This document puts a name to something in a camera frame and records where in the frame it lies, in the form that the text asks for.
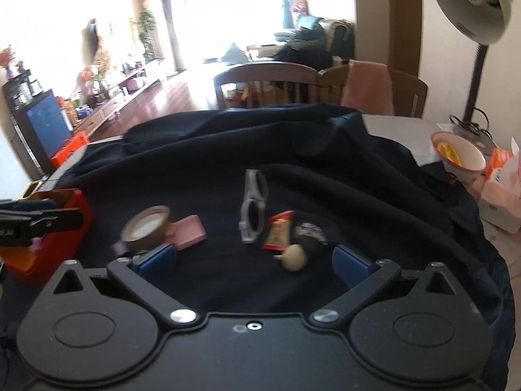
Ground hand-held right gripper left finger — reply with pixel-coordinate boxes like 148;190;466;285
52;243;200;329

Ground red flower vase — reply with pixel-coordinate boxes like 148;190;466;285
0;46;18;81

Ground wooden chair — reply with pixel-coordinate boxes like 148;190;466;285
317;64;429;118
213;61;320;110

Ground orange gift box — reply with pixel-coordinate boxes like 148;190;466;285
50;131;90;164

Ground coffee machine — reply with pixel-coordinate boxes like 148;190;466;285
2;69;44;111

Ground cream round knob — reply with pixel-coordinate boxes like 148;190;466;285
274;244;311;272

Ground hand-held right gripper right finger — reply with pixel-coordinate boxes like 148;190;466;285
312;244;459;327

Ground white desk lamp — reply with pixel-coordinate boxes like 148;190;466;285
430;0;516;148

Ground orange slice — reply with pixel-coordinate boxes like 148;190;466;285
435;141;461;164

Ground blue front cabinet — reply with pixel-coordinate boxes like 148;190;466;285
10;88;75;173

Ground orange packet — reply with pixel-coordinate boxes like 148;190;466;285
484;147;516;185

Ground red snack packet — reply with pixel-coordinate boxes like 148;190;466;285
261;210;296;252

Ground sofa with clothes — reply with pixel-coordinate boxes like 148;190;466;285
272;14;356;71

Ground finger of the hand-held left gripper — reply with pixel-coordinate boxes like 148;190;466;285
0;198;56;212
0;208;83;247

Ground pink towel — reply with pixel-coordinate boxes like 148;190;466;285
341;60;395;117

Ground pink white carton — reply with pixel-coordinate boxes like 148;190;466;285
475;177;521;234

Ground brown tape roll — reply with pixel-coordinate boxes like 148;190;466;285
121;206;172;254

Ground wooden tv stand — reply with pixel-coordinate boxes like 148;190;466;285
73;60;168;140

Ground white red-rimmed bowl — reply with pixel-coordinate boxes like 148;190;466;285
430;130;487;181

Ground pink case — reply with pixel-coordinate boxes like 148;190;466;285
164;215;207;250

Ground green potted plant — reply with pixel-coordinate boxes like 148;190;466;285
136;8;166;63

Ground white glasses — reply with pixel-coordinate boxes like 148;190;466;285
238;168;270;245

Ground red storage box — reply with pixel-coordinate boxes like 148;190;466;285
0;188;95;286

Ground dark cloth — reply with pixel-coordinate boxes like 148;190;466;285
0;103;517;391

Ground wall television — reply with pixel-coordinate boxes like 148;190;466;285
82;20;101;71

